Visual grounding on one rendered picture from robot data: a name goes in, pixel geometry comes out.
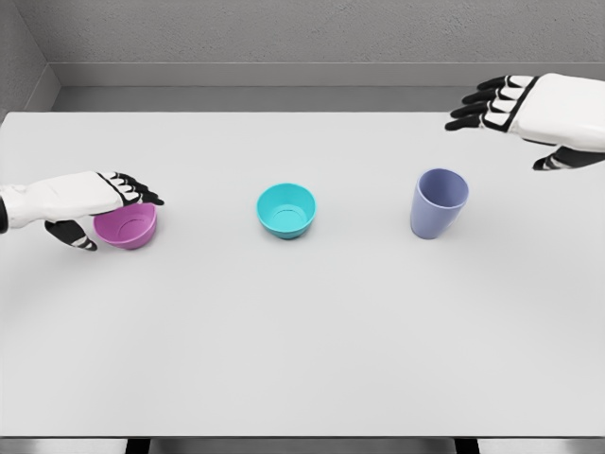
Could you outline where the pink bowl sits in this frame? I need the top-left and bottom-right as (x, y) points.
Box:
(93, 202), (158, 251)

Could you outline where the teal bowl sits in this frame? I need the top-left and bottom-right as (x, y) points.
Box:
(256, 183), (317, 241)

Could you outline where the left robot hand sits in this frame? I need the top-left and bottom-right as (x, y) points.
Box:
(29, 170), (165, 253)

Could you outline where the lavender cup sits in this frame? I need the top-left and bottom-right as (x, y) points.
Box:
(409, 167), (470, 241)

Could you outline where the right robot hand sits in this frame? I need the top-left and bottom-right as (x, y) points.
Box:
(444, 73), (605, 171)

